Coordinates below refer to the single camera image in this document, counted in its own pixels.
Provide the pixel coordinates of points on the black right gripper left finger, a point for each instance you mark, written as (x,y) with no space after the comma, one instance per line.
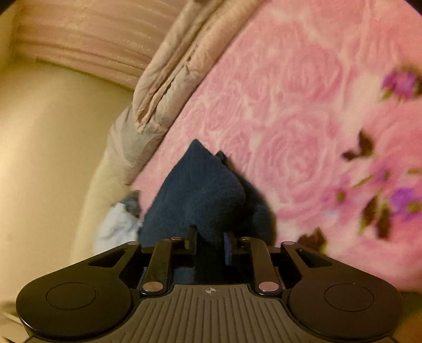
(172,262)

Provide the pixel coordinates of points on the dark navy fleece garment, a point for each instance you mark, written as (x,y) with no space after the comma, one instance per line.
(202,194)

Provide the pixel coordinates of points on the pink striped curtain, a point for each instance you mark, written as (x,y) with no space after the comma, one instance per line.
(113,40)

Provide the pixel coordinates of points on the light blue cloth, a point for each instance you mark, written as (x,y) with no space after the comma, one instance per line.
(121,224)

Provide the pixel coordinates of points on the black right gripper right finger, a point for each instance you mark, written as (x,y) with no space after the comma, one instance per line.
(248,261)

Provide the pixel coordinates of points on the beige pink folded quilt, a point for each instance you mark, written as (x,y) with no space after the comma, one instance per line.
(196,40)

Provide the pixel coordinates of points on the pink rose pattern blanket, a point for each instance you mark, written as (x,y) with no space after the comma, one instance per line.
(298,104)

